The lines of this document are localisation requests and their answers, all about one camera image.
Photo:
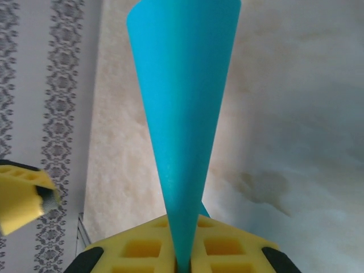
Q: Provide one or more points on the blue square paper sheet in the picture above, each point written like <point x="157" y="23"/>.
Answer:
<point x="182" y="113"/>

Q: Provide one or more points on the aluminium side rail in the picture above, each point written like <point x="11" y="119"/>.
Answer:
<point x="83" y="236"/>

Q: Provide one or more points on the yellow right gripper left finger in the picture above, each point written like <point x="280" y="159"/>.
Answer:
<point x="136" y="253"/>

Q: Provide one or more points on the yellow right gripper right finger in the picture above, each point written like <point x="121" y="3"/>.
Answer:
<point x="227" y="250"/>

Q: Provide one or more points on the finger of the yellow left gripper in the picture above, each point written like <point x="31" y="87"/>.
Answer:
<point x="17" y="204"/>

